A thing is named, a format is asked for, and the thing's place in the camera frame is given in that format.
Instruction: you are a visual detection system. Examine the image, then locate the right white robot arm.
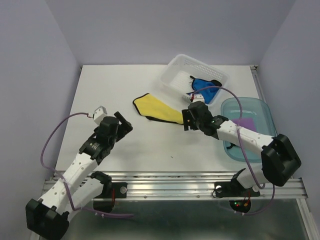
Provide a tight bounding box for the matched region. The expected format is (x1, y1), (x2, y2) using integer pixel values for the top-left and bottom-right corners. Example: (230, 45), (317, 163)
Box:
(182, 101), (302, 198)

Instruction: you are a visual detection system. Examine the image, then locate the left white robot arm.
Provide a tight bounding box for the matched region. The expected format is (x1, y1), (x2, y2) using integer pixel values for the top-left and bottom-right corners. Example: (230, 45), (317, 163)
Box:
(25, 107), (133, 240)

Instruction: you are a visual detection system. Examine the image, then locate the blue towel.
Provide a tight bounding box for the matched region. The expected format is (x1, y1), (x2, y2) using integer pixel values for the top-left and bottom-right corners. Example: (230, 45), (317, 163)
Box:
(188, 75), (222, 104)

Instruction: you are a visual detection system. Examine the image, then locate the white plastic basket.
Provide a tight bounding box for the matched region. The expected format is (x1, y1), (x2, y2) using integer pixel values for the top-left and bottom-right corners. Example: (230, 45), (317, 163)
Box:
(158, 54), (230, 103)

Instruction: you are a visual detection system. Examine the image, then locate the blue translucent plastic tray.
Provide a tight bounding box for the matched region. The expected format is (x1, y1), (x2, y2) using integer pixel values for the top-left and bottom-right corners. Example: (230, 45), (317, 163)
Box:
(220, 97), (277, 163)

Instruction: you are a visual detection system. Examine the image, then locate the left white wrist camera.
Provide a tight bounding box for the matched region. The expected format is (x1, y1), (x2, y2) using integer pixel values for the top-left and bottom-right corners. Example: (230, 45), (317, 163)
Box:
(92, 105), (108, 126)

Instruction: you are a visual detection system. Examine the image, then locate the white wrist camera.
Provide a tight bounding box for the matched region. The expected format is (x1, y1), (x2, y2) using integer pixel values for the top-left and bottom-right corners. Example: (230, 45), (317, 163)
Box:
(190, 93), (205, 103)
(92, 105), (108, 126)

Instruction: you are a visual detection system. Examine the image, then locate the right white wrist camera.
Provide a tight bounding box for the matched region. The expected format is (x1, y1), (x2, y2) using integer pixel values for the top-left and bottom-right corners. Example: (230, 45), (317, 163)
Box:
(190, 93), (205, 103)

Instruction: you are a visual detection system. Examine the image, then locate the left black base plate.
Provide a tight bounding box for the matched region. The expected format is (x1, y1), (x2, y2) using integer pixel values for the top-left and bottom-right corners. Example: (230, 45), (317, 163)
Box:
(95, 182), (128, 201)

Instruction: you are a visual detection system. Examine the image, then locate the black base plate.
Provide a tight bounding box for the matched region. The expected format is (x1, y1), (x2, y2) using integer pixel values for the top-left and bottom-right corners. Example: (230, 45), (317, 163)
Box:
(95, 182), (128, 201)
(211, 181), (261, 199)

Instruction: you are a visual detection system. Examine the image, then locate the aluminium rail frame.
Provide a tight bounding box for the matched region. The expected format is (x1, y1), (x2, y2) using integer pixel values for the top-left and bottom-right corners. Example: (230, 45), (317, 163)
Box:
(29, 64), (320, 240)

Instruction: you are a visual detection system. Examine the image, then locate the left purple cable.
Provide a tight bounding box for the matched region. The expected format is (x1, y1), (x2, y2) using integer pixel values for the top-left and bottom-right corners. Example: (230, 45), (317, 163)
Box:
(40, 112), (135, 218)

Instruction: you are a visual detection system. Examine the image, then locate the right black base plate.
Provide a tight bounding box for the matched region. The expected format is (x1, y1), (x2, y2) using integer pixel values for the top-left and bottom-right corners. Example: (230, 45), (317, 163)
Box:
(211, 181), (261, 199)

